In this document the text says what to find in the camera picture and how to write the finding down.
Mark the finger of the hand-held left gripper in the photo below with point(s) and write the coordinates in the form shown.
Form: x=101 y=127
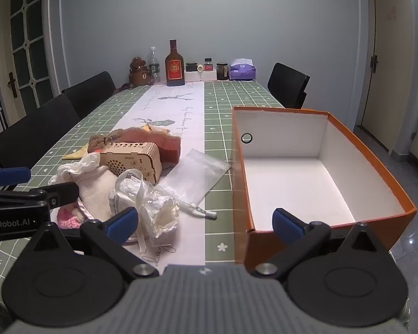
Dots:
x=12 y=175
x=61 y=193

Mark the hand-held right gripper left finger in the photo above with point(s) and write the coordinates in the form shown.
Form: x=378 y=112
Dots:
x=120 y=224

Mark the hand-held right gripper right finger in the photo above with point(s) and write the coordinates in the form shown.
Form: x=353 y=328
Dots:
x=287 y=224

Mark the pink crocheted cloth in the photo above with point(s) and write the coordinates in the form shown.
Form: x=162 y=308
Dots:
x=69 y=217

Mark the white frilly cloth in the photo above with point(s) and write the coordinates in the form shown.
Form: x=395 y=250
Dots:
x=80 y=167

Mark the white towel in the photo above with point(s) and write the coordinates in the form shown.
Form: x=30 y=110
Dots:
x=97 y=195

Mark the white plastic bag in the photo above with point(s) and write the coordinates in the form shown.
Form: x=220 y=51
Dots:
x=156 y=212

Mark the orange cardboard box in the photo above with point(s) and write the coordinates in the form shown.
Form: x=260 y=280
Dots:
x=299 y=188

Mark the clear plastic zip bag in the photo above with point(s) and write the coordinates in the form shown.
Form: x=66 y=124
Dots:
x=198 y=174

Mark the yellow cloth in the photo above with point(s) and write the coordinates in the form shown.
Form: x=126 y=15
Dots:
x=78 y=153

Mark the black chair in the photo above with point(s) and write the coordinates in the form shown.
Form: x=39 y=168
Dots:
x=287 y=83
x=90 y=90
x=31 y=135

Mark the brown knitted plush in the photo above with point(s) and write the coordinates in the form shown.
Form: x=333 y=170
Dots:
x=97 y=142

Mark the wooden radio box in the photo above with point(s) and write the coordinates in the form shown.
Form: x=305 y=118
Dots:
x=132 y=156

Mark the white plastic stick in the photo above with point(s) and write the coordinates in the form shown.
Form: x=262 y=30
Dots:
x=199 y=211

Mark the green checked tablecloth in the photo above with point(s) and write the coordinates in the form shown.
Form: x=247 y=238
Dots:
x=223 y=125

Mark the glass panel door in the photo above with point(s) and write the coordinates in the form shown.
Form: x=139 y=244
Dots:
x=28 y=41

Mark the brown bear jar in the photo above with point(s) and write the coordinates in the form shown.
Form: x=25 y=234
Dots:
x=140 y=73

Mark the clear water bottle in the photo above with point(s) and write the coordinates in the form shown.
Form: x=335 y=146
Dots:
x=154 y=64

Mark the purple tissue pack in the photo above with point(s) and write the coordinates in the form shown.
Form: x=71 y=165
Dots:
x=242 y=71

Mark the brown liquor bottle red label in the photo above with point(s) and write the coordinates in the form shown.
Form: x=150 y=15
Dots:
x=175 y=71

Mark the dark glass jar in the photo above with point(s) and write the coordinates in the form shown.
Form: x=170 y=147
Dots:
x=222 y=72

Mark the black lidded jar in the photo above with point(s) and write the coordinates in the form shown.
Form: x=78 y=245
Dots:
x=191 y=66

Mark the small bottle red label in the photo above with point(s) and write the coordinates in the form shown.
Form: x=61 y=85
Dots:
x=208 y=65

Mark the cream door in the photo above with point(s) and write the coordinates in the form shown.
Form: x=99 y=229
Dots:
x=390 y=69

